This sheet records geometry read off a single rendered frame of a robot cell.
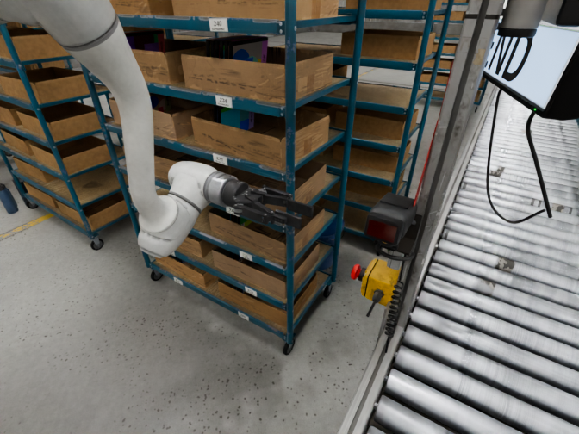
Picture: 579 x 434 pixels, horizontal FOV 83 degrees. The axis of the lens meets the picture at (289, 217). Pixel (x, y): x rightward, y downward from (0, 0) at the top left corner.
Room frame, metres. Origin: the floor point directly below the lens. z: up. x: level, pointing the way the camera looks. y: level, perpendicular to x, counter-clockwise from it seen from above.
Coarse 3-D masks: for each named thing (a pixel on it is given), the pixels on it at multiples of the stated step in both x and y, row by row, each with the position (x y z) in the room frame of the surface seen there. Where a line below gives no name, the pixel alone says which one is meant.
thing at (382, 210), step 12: (384, 204) 0.48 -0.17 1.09; (396, 204) 0.48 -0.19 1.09; (408, 204) 0.48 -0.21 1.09; (372, 216) 0.45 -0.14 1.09; (384, 216) 0.45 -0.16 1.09; (396, 216) 0.45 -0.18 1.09; (408, 216) 0.46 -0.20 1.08; (372, 228) 0.44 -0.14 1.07; (384, 228) 0.43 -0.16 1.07; (396, 228) 0.42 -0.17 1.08; (384, 240) 0.43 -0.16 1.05; (396, 240) 0.42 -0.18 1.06
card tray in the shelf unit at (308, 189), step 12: (216, 168) 1.22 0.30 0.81; (228, 168) 1.28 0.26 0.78; (300, 168) 1.25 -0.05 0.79; (312, 168) 1.23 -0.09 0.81; (324, 168) 1.18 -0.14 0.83; (240, 180) 1.23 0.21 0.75; (252, 180) 1.23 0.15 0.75; (264, 180) 1.24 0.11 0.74; (276, 180) 1.24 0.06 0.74; (300, 180) 1.23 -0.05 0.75; (312, 180) 1.09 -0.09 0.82; (324, 180) 1.19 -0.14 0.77; (300, 192) 1.01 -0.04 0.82; (312, 192) 1.09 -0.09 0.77
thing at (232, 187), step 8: (232, 184) 0.75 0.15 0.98; (240, 184) 0.75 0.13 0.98; (224, 192) 0.74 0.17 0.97; (232, 192) 0.73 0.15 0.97; (240, 192) 0.75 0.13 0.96; (248, 192) 0.75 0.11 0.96; (224, 200) 0.74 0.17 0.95; (232, 200) 0.72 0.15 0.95; (240, 200) 0.71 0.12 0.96; (248, 200) 0.71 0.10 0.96
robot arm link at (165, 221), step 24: (120, 24) 0.60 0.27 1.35; (72, 48) 0.55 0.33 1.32; (96, 48) 0.56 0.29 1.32; (120, 48) 0.59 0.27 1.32; (96, 72) 0.59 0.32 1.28; (120, 72) 0.60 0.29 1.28; (120, 96) 0.62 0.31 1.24; (144, 96) 0.64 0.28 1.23; (144, 120) 0.64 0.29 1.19; (144, 144) 0.64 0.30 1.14; (144, 168) 0.64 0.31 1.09; (144, 192) 0.63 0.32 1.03; (144, 216) 0.65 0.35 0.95; (168, 216) 0.67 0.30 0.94; (192, 216) 0.73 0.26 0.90; (144, 240) 0.65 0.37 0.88; (168, 240) 0.66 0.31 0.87
